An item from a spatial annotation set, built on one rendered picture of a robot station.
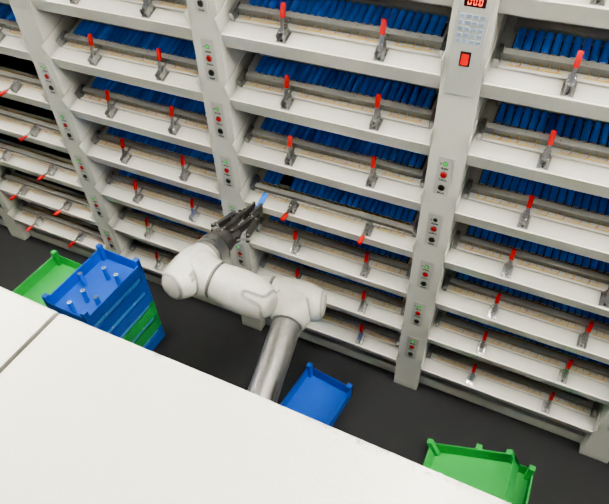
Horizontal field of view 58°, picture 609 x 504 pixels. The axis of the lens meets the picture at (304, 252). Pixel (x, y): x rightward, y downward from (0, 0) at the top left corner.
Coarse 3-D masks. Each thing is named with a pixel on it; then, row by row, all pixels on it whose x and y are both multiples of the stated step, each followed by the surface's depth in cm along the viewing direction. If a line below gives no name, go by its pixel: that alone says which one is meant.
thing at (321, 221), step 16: (256, 176) 190; (240, 192) 186; (256, 192) 191; (272, 208) 187; (304, 208) 184; (304, 224) 186; (320, 224) 181; (336, 224) 180; (352, 224) 179; (416, 224) 171; (368, 240) 176; (384, 240) 174; (400, 240) 173
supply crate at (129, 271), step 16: (96, 256) 216; (112, 256) 216; (96, 272) 214; (112, 272) 214; (128, 272) 214; (64, 288) 205; (80, 288) 209; (96, 288) 208; (112, 288) 208; (128, 288) 208; (48, 304) 198; (64, 304) 203; (80, 304) 203; (112, 304) 202; (80, 320) 194; (96, 320) 197
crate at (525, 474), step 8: (480, 448) 194; (520, 464) 192; (520, 472) 195; (528, 472) 189; (520, 480) 193; (528, 480) 192; (520, 488) 191; (528, 488) 186; (520, 496) 189; (528, 496) 184
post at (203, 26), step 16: (192, 0) 146; (208, 0) 144; (224, 0) 146; (192, 16) 149; (208, 16) 147; (192, 32) 153; (208, 32) 150; (224, 48) 153; (224, 64) 155; (208, 80) 162; (224, 80) 159; (208, 96) 166; (224, 96) 163; (208, 112) 170; (224, 112) 167; (240, 112) 171; (240, 128) 174; (224, 144) 176; (240, 176) 183; (224, 192) 192; (224, 208) 197; (240, 208) 193; (256, 256) 214; (256, 320) 238
